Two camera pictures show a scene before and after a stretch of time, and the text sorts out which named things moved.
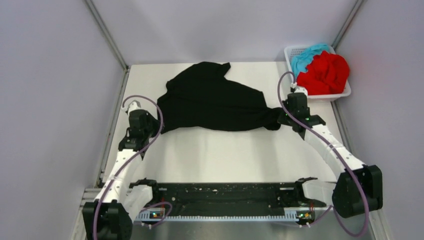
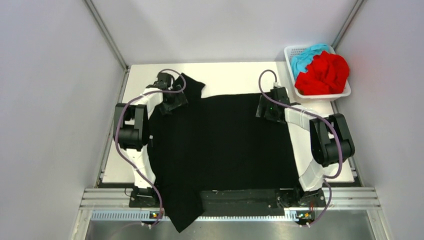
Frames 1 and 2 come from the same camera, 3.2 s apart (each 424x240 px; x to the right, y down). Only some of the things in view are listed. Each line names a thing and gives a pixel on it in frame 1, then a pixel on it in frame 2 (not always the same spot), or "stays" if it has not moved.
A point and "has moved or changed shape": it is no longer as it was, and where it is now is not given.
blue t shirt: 302,59 stays
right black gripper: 281,120 -> 263,104
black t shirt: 202,99 has moved or changed shape
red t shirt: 328,73 stays
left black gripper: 157,123 -> 180,100
